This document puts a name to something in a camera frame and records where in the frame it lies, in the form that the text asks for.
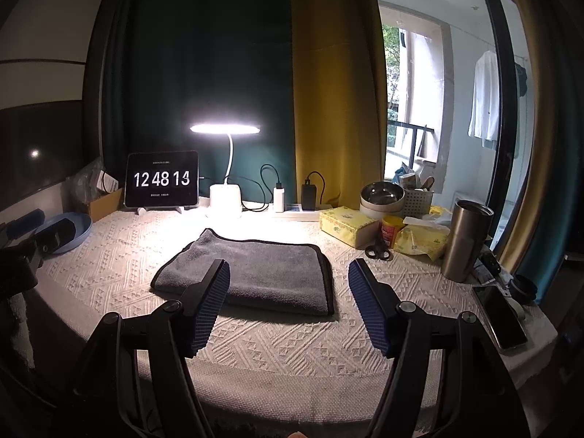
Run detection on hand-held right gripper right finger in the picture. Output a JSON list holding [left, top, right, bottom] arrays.
[[348, 258, 532, 438]]

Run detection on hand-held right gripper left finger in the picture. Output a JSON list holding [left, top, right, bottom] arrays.
[[73, 259, 231, 438]]

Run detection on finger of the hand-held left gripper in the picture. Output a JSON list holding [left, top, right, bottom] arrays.
[[34, 218, 77, 255], [5, 210, 45, 240]]

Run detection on grey towel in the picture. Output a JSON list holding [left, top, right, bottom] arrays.
[[150, 228, 336, 316]]

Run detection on blue plate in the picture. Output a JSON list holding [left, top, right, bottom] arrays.
[[34, 212, 93, 253]]

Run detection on cardboard box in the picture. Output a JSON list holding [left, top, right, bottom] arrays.
[[87, 186, 125, 223]]

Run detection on black scissors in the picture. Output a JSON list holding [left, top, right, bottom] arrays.
[[364, 243, 393, 262]]

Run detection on clear plastic bag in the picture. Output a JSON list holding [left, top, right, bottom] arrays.
[[68, 157, 112, 213]]

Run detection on small yellow jar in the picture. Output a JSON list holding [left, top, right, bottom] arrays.
[[381, 216, 405, 249]]

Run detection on yellow wet wipe pack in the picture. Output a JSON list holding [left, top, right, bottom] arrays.
[[393, 216, 452, 262]]

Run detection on yellow tissue pack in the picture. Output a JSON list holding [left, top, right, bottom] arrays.
[[318, 207, 382, 249]]

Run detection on white textured tablecloth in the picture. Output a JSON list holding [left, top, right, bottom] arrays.
[[34, 205, 560, 414]]

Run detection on white bowl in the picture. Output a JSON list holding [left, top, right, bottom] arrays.
[[359, 198, 407, 220]]

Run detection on white desk lamp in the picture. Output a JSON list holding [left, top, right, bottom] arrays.
[[189, 121, 262, 219]]

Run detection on steel tumbler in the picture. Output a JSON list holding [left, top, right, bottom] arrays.
[[441, 199, 495, 283]]

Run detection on black tablet clock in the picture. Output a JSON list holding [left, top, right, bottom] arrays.
[[123, 150, 200, 209]]

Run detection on steel bowl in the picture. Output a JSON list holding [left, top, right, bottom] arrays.
[[360, 181, 406, 206]]

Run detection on white perforated basket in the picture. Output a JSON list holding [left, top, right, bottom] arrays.
[[402, 187, 433, 216]]

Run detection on white power strip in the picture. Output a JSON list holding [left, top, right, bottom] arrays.
[[273, 203, 331, 222]]

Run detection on black smartphone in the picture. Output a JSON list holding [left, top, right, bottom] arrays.
[[471, 284, 529, 352]]

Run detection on black power adapter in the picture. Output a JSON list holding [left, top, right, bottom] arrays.
[[300, 182, 318, 211]]

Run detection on black round cap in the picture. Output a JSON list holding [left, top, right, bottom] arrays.
[[510, 274, 540, 306]]

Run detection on black balcony railing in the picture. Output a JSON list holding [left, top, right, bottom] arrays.
[[387, 121, 436, 167]]

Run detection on teal curtain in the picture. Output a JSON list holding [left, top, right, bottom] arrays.
[[518, 160, 569, 304]]

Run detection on dark green curtain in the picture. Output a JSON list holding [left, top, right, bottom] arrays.
[[98, 0, 297, 208]]

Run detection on yellow curtain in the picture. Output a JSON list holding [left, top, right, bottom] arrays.
[[289, 0, 388, 211]]

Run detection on white hanging shirt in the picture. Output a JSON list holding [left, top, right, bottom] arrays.
[[468, 49, 501, 149]]

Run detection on golden curtain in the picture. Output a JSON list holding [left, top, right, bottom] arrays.
[[495, 0, 584, 279]]

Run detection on dark wall screen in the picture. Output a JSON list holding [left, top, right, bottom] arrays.
[[0, 99, 89, 213]]

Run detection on black power bank cable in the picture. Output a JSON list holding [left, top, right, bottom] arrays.
[[307, 172, 341, 207]]

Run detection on black charging cable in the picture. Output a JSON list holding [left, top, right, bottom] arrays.
[[200, 164, 280, 213]]

